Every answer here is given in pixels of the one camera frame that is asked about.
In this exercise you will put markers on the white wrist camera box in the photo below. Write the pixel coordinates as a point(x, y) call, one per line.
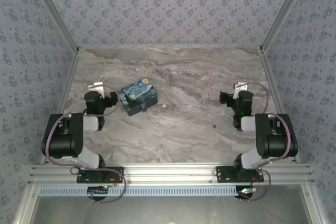
point(240, 87)
point(95, 86)

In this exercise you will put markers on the starry night print tin box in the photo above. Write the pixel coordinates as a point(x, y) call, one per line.
point(136, 93)

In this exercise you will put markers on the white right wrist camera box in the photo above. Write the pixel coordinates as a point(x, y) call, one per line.
point(240, 87)

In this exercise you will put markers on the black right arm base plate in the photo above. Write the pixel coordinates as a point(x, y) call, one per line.
point(225, 175)

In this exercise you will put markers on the aluminium table side rail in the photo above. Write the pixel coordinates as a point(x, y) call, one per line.
point(63, 103)
point(278, 103)

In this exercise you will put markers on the aluminium front mounting rail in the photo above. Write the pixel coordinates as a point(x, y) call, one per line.
point(168, 172)

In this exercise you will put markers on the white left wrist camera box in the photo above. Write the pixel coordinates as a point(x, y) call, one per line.
point(95, 86)

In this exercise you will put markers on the small silver padlock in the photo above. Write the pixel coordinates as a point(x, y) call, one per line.
point(144, 108)

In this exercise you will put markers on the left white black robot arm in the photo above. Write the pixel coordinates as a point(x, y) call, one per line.
point(63, 140)

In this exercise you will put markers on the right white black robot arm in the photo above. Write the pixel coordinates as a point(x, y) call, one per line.
point(275, 142)

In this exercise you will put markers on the small circuit board with LED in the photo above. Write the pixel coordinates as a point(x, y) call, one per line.
point(102, 187)
point(248, 190)

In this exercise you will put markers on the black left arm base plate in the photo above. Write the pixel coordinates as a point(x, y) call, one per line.
point(86, 178)

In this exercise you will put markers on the aluminium frame corner post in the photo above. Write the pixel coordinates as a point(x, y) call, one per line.
point(55, 11)
point(284, 11)

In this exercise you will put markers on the grey metal lower panel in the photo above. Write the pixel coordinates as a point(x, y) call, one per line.
point(168, 211)

